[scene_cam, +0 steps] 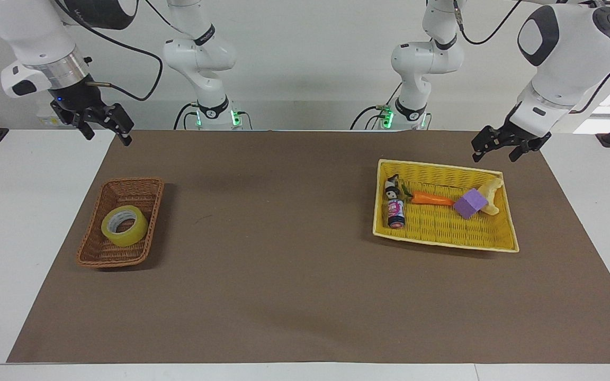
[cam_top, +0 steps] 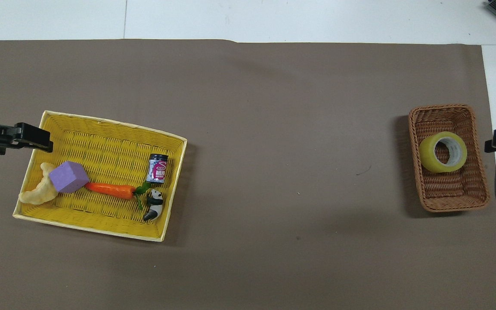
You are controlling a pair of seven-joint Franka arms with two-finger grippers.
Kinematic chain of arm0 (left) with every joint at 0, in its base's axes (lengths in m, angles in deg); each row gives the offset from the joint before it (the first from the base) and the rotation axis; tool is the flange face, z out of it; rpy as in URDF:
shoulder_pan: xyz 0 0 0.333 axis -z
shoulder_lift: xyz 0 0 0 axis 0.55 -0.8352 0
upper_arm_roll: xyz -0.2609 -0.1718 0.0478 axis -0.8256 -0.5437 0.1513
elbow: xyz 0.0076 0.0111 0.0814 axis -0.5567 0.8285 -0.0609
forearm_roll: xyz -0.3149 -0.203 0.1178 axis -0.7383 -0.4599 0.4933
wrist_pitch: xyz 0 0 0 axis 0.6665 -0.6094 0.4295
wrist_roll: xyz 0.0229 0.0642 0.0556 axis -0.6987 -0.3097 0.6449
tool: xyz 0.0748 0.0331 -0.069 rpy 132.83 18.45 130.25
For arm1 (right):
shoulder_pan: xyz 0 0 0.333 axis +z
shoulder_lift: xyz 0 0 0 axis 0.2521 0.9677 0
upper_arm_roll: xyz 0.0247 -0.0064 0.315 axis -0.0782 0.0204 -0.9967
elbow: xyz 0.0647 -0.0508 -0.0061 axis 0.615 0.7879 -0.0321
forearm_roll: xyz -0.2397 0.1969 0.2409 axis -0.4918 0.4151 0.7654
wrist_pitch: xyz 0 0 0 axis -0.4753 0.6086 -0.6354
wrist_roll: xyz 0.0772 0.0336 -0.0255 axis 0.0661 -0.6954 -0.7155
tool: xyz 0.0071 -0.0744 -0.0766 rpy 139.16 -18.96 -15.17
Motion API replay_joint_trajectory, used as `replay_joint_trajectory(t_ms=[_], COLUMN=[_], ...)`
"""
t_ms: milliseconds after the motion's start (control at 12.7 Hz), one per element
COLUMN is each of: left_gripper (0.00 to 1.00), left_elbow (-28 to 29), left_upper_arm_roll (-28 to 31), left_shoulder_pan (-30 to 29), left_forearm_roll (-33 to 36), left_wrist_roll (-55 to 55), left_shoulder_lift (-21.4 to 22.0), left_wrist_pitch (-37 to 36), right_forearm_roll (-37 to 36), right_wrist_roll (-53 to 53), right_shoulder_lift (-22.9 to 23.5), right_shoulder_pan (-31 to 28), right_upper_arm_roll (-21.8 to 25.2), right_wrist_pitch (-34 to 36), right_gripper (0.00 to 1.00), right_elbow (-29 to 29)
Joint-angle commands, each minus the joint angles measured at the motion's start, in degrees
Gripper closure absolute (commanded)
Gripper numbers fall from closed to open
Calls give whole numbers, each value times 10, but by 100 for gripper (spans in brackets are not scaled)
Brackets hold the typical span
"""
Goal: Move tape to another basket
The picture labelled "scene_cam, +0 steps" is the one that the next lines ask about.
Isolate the yellow woven basket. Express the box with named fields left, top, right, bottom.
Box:
left=372, top=158, right=521, bottom=253

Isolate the brown wicker basket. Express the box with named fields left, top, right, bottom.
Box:
left=76, top=177, right=166, bottom=269

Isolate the pale yellow toy banana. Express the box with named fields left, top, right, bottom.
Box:
left=477, top=177, right=505, bottom=216

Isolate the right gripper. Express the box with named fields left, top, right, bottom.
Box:
left=50, top=75, right=135, bottom=147

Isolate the white box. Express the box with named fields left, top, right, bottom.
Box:
left=37, top=101, right=65, bottom=128

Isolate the orange toy carrot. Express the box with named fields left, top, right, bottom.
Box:
left=400, top=182, right=457, bottom=207

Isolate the purple cube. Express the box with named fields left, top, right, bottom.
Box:
left=453, top=188, right=490, bottom=220

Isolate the small printed bottle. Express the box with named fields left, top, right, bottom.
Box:
left=384, top=174, right=407, bottom=230

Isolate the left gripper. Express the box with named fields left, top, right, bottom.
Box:
left=471, top=117, right=552, bottom=162

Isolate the yellow tape roll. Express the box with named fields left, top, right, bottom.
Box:
left=101, top=205, right=150, bottom=248

